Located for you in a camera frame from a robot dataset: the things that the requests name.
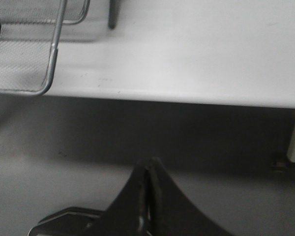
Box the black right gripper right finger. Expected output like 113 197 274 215
147 158 231 236

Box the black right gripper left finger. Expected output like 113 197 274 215
82 161 148 236

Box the silver mesh tray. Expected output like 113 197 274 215
0 0 90 25
0 0 67 96

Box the grey metal rack frame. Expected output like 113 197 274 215
108 0 121 30

